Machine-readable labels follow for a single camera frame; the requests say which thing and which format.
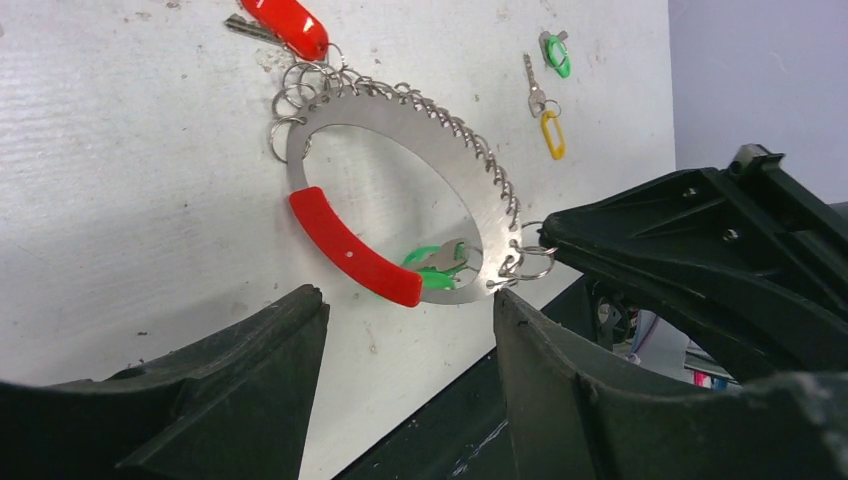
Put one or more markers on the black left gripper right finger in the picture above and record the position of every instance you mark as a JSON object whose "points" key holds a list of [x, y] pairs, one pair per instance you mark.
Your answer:
{"points": [[577, 411]]}

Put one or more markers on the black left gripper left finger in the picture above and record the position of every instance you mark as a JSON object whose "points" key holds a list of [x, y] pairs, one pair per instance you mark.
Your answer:
{"points": [[233, 405]]}

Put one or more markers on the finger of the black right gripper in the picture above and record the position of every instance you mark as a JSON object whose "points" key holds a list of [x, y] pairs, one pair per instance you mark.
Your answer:
{"points": [[745, 261]]}

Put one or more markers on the key with green tag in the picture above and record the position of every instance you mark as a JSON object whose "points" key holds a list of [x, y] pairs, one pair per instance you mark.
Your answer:
{"points": [[438, 266], [555, 52]]}

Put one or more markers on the key with yellow tag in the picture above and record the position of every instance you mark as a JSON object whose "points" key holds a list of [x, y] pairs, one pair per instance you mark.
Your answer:
{"points": [[541, 109]]}

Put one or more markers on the metal keyring with red grip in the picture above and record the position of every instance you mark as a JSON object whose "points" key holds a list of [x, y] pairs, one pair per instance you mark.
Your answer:
{"points": [[391, 199]]}

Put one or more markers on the key with red tag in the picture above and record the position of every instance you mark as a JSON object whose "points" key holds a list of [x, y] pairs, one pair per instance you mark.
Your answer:
{"points": [[284, 22]]}

